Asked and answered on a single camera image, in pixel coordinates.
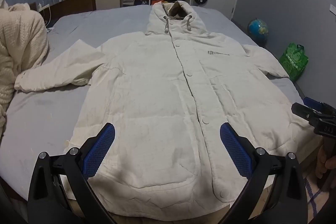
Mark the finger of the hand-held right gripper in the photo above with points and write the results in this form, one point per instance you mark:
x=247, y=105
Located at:
x=302, y=109
x=313, y=103

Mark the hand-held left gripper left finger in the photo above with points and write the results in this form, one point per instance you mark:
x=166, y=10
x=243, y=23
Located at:
x=101, y=145

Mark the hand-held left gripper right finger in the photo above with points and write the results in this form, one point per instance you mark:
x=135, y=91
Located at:
x=233, y=145

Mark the white hooded padded jacket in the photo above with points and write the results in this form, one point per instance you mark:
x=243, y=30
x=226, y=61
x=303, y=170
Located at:
x=157, y=98

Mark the person's right hand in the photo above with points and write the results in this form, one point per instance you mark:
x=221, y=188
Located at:
x=320, y=163

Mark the green shopping bag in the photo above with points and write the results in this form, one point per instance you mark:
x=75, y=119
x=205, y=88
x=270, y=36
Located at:
x=294, y=61

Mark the bed with grey sheet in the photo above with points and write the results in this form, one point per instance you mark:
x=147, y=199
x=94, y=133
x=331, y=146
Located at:
x=47, y=113

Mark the patterned floor mat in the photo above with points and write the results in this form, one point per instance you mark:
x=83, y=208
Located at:
x=309, y=197

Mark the blue globe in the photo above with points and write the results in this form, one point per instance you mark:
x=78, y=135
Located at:
x=258, y=29

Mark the cream knitted blanket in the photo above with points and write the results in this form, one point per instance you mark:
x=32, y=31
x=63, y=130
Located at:
x=18, y=43

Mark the dark wooden headboard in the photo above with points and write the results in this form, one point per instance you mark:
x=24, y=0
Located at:
x=71, y=5

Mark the white light switch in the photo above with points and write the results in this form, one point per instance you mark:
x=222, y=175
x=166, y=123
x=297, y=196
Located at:
x=332, y=9

